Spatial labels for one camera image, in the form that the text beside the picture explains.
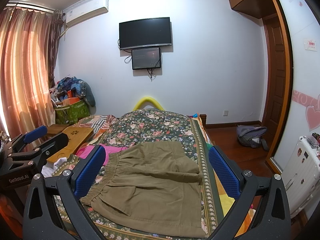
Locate bamboo lap desk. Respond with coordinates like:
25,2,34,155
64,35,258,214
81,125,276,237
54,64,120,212
47,126,93,163

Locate white wall air conditioner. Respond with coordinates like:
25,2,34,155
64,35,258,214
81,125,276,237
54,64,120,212
65,0,109,28

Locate grey purple backpack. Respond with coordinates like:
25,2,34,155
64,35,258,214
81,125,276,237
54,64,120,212
236,125,269,151

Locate striped patchwork blanket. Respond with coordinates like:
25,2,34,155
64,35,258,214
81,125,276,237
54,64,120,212
73,115,119,142

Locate pink cloth on bed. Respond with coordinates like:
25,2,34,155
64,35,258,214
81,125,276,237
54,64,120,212
75,143,130,167

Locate olive khaki cargo pants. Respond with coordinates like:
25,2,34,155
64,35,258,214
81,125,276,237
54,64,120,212
80,141,206,238

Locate white sliding wardrobe door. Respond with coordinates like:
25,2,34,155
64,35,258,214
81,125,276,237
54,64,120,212
273,0,319,169

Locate green fabric storage box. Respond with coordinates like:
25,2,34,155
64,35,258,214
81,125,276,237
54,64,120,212
55,100,90,125

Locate pile of mixed clothes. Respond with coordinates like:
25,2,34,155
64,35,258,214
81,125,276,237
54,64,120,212
50,76,96,107

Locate pink orange window curtain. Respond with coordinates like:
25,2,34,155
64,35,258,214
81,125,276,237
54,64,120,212
1,7,63,138

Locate small black wall monitor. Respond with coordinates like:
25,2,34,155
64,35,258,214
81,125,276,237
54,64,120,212
131,47,162,70

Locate white radiator with stickers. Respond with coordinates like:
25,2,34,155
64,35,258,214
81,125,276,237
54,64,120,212
281,136,319,218

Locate black wall television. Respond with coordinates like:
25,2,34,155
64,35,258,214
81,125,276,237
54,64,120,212
119,17,172,50

